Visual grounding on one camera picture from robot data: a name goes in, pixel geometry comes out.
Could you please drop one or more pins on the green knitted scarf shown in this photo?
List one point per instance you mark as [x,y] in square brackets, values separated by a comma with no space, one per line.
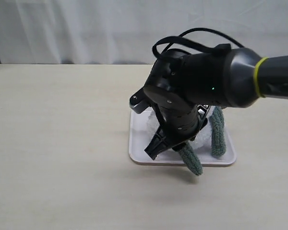
[218,144]

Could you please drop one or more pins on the white plastic tray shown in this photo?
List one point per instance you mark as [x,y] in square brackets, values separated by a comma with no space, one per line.
[139,140]

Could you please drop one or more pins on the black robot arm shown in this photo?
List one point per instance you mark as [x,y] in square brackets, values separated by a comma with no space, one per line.
[234,78]

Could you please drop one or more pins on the white plush snowman green scarf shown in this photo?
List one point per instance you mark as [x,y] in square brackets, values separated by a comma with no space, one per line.
[203,137]

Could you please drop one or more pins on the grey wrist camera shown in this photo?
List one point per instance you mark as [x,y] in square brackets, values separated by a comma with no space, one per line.
[140,102]

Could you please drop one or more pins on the white curtain backdrop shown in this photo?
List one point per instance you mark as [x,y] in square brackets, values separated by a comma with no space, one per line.
[123,31]

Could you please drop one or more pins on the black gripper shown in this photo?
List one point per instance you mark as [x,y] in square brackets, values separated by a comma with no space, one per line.
[175,128]

